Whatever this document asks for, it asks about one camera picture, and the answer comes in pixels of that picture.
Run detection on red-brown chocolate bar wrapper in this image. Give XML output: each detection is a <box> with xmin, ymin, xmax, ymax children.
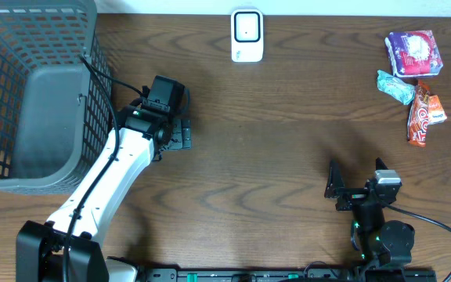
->
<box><xmin>407</xmin><ymin>81</ymin><xmax>430</xmax><ymax>147</ymax></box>

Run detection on orange snack packet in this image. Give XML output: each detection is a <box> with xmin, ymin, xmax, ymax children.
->
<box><xmin>428</xmin><ymin>95</ymin><xmax>447</xmax><ymax>125</ymax></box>

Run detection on teal wet wipe packet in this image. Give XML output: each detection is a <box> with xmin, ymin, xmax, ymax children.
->
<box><xmin>377</xmin><ymin>70</ymin><xmax>415</xmax><ymax>105</ymax></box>

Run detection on purple tissue pack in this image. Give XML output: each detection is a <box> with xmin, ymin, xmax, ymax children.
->
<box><xmin>384</xmin><ymin>30</ymin><xmax>443</xmax><ymax>78</ymax></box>

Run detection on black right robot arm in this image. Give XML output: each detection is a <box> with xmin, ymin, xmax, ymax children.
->
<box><xmin>324</xmin><ymin>158</ymin><xmax>415</xmax><ymax>269</ymax></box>

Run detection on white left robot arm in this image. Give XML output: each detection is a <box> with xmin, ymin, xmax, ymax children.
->
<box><xmin>16</xmin><ymin>76</ymin><xmax>192</xmax><ymax>281</ymax></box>

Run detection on white barcode scanner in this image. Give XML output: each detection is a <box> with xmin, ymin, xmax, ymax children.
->
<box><xmin>230</xmin><ymin>9</ymin><xmax>264</xmax><ymax>63</ymax></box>

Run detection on grey plastic mesh basket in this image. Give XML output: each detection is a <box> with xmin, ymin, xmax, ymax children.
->
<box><xmin>0</xmin><ymin>0</ymin><xmax>111</xmax><ymax>194</ymax></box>

